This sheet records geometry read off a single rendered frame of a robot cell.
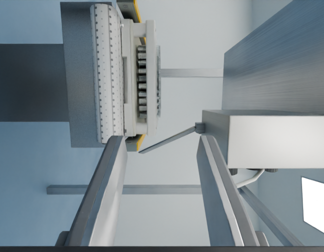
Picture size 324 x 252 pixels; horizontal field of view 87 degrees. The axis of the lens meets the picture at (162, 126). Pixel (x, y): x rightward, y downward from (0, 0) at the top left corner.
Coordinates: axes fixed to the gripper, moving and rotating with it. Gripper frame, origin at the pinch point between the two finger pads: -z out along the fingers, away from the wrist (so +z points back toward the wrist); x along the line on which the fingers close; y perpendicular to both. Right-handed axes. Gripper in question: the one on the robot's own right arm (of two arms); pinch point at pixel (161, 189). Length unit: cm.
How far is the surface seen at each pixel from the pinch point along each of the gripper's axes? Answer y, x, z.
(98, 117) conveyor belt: 12.3, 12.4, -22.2
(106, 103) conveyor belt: 9.8, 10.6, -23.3
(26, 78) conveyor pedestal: 11, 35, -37
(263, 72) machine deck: 14, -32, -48
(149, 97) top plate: 11.1, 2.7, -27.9
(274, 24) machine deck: 1, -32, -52
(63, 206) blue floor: 163, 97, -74
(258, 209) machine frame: 112, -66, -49
